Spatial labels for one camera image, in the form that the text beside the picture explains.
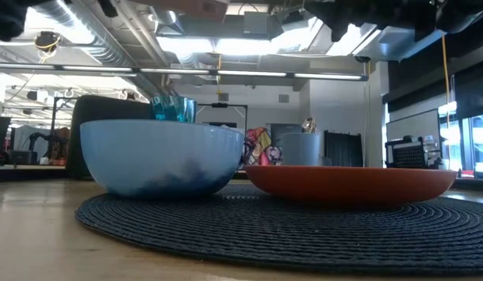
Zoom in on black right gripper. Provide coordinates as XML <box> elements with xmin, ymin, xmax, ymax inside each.
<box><xmin>304</xmin><ymin>0</ymin><xmax>367</xmax><ymax>43</ymax></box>

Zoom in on teal drinking glass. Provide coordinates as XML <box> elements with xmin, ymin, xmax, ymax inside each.
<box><xmin>151</xmin><ymin>95</ymin><xmax>198</xmax><ymax>124</ymax></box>

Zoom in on black cabinet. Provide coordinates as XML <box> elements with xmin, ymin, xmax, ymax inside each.
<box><xmin>324</xmin><ymin>130</ymin><xmax>364</xmax><ymax>168</ymax></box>

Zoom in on colourful patchwork object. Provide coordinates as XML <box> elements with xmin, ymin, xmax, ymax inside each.
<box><xmin>244</xmin><ymin>126</ymin><xmax>283</xmax><ymax>165</ymax></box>

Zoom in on long ceiling light bar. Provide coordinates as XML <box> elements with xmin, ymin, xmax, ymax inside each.
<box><xmin>0</xmin><ymin>62</ymin><xmax>369</xmax><ymax>82</ymax></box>

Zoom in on orange plate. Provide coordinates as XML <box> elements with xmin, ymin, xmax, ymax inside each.
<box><xmin>243</xmin><ymin>164</ymin><xmax>458</xmax><ymax>206</ymax></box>

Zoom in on blue bowl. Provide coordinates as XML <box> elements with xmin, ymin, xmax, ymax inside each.
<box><xmin>80</xmin><ymin>119</ymin><xmax>245</xmax><ymax>197</ymax></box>

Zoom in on round dark woven placemat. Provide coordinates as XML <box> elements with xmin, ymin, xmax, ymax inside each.
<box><xmin>75</xmin><ymin>183</ymin><xmax>483</xmax><ymax>274</ymax></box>

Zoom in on black two-slot toaster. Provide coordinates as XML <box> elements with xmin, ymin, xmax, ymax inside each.
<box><xmin>65</xmin><ymin>94</ymin><xmax>154</xmax><ymax>180</ymax></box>

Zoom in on dark monitor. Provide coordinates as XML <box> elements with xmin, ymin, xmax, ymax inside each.
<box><xmin>0</xmin><ymin>116</ymin><xmax>11</xmax><ymax>155</ymax></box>

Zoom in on yellow hanging cable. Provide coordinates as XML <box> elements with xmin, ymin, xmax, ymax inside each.
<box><xmin>441</xmin><ymin>34</ymin><xmax>452</xmax><ymax>118</ymax></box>

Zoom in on black stand frame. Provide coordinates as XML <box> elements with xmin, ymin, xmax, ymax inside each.
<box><xmin>196</xmin><ymin>102</ymin><xmax>249</xmax><ymax>136</ymax></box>

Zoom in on silver ventilation duct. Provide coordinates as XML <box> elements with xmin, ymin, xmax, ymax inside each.
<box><xmin>41</xmin><ymin>0</ymin><xmax>168</xmax><ymax>98</ymax></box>

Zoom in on ceiling cable reel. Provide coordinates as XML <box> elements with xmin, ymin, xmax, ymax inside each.
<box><xmin>34</xmin><ymin>30</ymin><xmax>62</xmax><ymax>54</ymax></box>

